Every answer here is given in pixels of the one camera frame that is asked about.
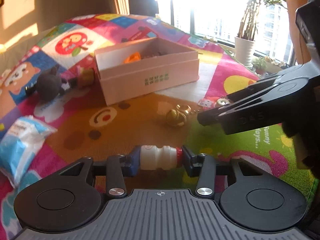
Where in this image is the white potted plant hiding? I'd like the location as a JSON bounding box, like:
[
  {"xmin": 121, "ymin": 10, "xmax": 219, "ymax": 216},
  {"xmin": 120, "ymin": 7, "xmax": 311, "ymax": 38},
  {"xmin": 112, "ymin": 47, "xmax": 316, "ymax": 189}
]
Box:
[{"xmin": 235, "ymin": 0, "xmax": 293, "ymax": 66}]

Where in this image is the small white yogurt bottle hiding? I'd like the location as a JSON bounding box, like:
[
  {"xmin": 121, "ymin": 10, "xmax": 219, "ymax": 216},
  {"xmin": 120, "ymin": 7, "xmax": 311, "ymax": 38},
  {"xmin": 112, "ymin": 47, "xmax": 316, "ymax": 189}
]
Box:
[{"xmin": 140, "ymin": 145, "xmax": 183, "ymax": 171}]

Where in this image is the black plush toy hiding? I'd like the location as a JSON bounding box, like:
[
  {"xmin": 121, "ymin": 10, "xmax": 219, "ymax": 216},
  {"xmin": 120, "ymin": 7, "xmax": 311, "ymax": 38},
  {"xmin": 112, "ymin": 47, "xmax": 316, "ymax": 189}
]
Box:
[{"xmin": 24, "ymin": 64, "xmax": 67, "ymax": 102}]

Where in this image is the pink round toy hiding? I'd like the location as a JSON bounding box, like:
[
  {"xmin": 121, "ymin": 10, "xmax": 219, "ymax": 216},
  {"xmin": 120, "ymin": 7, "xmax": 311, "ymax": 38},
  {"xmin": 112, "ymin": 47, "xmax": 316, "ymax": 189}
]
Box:
[{"xmin": 68, "ymin": 67, "xmax": 95, "ymax": 89}]

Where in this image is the colourful cartoon play mat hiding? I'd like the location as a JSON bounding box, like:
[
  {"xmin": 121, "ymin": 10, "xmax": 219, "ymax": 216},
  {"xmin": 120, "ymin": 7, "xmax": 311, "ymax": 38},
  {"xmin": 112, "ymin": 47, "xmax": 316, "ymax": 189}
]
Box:
[{"xmin": 1, "ymin": 14, "xmax": 318, "ymax": 239}]

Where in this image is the orange plastic toy piece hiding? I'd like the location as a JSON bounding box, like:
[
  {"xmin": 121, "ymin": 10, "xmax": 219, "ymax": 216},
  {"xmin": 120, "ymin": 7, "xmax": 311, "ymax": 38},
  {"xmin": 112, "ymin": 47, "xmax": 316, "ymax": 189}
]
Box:
[{"xmin": 123, "ymin": 51, "xmax": 141, "ymax": 63}]

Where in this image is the pink cardboard box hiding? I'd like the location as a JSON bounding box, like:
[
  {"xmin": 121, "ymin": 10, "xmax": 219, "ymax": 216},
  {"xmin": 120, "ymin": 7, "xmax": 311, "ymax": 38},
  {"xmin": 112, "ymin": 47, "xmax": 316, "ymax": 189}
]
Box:
[{"xmin": 94, "ymin": 37, "xmax": 199, "ymax": 105}]

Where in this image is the blue white cotton pad pack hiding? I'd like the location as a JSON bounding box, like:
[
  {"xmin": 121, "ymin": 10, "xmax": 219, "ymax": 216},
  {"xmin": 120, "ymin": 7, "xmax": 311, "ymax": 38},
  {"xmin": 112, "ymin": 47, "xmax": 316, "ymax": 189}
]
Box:
[{"xmin": 1, "ymin": 115, "xmax": 57, "ymax": 188}]

